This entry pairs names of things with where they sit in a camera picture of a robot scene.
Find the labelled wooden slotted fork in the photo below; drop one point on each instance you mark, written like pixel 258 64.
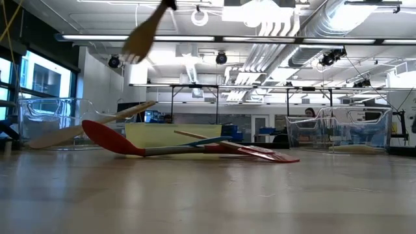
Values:
pixel 139 39

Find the wooden spoon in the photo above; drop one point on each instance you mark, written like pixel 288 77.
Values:
pixel 58 136

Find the long ceiling light bar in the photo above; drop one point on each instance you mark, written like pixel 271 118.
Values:
pixel 219 39

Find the black ceiling spotlight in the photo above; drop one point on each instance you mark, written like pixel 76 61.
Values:
pixel 221 58
pixel 114 61
pixel 331 58

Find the person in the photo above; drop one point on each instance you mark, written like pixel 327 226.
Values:
pixel 310 112
pixel 167 118

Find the black monitor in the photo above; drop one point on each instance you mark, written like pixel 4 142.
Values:
pixel 139 117

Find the yellow plastic bin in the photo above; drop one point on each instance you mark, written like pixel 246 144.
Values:
pixel 156 135

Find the blue box stack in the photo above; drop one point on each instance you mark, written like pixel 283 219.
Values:
pixel 234 133

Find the large window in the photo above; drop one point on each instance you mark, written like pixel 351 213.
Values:
pixel 45 81

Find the grey door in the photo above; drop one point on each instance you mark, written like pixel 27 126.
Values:
pixel 261 123

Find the blue crate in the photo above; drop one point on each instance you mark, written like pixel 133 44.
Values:
pixel 268 131

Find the clear plastic bin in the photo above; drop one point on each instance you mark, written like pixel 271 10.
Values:
pixel 42 110
pixel 325 130

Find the black office chair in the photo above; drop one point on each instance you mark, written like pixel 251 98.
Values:
pixel 279 140

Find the black equipment stand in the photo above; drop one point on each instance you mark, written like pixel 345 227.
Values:
pixel 403 130

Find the black pipe frame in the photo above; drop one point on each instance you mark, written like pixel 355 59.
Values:
pixel 217 107

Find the silver ventilation duct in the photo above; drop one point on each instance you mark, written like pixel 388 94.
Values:
pixel 305 55

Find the black angled bracket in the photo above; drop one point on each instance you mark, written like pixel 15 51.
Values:
pixel 6 128

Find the white post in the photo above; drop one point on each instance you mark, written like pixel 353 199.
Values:
pixel 8 148

